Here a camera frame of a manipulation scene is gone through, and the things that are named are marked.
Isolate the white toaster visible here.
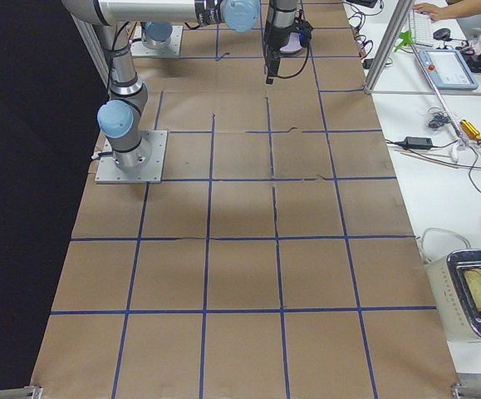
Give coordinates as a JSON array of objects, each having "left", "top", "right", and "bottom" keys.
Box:
[{"left": 425, "top": 249, "right": 481, "bottom": 342}]

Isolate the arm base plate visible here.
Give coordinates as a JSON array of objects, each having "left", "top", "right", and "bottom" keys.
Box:
[
  {"left": 131, "top": 24, "right": 183, "bottom": 58},
  {"left": 95, "top": 131, "right": 168, "bottom": 184}
]

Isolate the black power adapter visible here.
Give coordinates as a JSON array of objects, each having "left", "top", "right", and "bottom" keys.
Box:
[{"left": 403, "top": 136, "right": 434, "bottom": 150}]

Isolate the teach pendant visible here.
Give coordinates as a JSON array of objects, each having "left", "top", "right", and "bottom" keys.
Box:
[{"left": 418, "top": 49, "right": 479, "bottom": 91}]

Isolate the orange tool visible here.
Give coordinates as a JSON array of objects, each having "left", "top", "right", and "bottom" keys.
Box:
[{"left": 459, "top": 120, "right": 481, "bottom": 145}]

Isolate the black computer mouse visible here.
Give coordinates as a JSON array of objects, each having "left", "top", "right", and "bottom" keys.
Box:
[{"left": 433, "top": 27, "right": 451, "bottom": 42}]

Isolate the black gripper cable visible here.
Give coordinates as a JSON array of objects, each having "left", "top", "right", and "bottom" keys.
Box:
[{"left": 275, "top": 12, "right": 314, "bottom": 80}]

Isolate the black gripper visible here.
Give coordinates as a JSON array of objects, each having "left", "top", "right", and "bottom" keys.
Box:
[{"left": 263, "top": 20, "right": 313, "bottom": 85}]

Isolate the aluminium frame post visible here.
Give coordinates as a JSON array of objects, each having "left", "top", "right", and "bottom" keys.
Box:
[{"left": 364, "top": 0, "right": 414, "bottom": 94}]

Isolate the white keyboard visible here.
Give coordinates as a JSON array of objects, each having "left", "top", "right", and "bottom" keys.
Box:
[{"left": 407, "top": 10, "right": 434, "bottom": 47}]

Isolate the person's hand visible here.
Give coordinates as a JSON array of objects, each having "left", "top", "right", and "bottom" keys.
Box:
[{"left": 413, "top": 2, "right": 449, "bottom": 22}]

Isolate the brown paper table cover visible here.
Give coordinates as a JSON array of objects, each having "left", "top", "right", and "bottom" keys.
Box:
[{"left": 32, "top": 1, "right": 456, "bottom": 398}]

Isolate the lavender plate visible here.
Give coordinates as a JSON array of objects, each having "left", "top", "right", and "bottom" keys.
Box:
[{"left": 280, "top": 32, "right": 302, "bottom": 56}]

